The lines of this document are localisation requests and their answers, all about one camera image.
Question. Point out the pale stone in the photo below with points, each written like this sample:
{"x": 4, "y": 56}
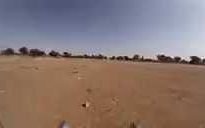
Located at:
{"x": 86, "y": 104}

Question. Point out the robot's own part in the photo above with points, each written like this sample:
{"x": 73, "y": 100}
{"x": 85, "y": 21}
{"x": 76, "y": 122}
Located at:
{"x": 63, "y": 125}

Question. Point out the row of trees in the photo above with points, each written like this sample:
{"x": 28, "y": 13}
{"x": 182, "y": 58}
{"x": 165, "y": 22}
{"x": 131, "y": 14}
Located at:
{"x": 100, "y": 56}

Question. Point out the brown bare dirt ground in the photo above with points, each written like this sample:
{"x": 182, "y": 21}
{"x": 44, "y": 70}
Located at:
{"x": 136, "y": 90}

